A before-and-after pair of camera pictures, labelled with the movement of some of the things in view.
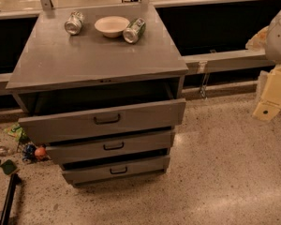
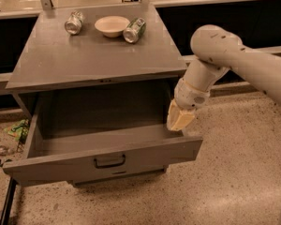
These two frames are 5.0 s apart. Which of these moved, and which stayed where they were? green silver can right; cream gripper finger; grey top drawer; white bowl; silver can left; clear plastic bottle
Moved: grey top drawer; cream gripper finger
Stayed: white bowl; green silver can right; silver can left; clear plastic bottle
